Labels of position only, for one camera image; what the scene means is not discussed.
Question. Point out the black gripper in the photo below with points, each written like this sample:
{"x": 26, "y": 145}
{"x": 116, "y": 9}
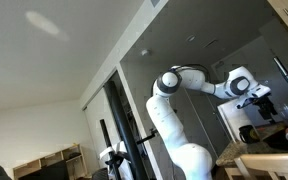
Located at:
{"x": 264, "y": 106}

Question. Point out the black rectangular tray bowl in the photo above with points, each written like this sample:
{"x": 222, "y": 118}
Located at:
{"x": 279, "y": 141}

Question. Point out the black mug yellow logo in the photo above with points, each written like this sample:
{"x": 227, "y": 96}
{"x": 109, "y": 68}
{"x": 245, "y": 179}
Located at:
{"x": 250, "y": 135}

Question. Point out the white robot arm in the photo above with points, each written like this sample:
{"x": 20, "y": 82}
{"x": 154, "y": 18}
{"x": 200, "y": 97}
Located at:
{"x": 164, "y": 116}

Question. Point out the large wooden slat chair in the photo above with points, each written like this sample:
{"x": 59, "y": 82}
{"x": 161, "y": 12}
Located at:
{"x": 270, "y": 163}

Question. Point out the recessed ceiling light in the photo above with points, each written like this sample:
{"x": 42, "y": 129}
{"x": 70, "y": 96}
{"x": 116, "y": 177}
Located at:
{"x": 191, "y": 38}

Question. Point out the white smoke detector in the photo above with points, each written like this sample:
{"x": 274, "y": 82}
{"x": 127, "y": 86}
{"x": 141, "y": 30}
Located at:
{"x": 145, "y": 52}

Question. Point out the thick black pole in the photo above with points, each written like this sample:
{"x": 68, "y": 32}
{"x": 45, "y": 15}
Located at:
{"x": 124, "y": 130}

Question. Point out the thin black stand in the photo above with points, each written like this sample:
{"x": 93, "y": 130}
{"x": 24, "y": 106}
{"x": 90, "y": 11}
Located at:
{"x": 105, "y": 140}

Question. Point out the wooden shelf unit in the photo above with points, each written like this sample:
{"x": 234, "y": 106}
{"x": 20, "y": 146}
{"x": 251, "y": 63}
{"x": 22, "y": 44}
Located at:
{"x": 50, "y": 156}

